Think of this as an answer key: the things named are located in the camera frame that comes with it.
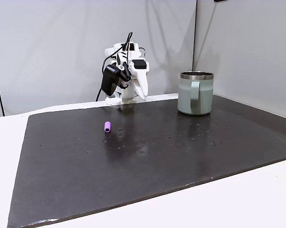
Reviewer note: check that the black oval camera box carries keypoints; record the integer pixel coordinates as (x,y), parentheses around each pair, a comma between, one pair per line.
(110,79)

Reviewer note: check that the small black wall object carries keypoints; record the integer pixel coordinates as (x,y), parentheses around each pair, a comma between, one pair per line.
(220,0)

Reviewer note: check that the pale green steel-rimmed mug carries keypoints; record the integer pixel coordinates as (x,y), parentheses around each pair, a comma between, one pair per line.
(195,95)

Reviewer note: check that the dark grey table mat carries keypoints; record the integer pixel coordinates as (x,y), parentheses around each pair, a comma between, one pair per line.
(145,161)

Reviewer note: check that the purple pen grip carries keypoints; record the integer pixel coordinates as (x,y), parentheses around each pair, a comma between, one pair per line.
(107,127)

